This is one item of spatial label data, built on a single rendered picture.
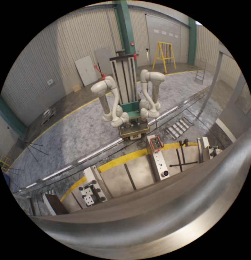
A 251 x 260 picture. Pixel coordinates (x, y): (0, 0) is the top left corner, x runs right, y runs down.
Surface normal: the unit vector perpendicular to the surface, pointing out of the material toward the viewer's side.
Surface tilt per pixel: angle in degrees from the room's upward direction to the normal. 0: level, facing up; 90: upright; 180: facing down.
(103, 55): 90
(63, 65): 90
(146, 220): 45
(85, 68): 90
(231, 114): 90
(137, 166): 0
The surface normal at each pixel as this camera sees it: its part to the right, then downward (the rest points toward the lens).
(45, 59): 0.48, 0.67
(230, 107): -0.87, 0.47
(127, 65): 0.18, 0.78
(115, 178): -0.15, -0.58
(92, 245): -0.36, -0.92
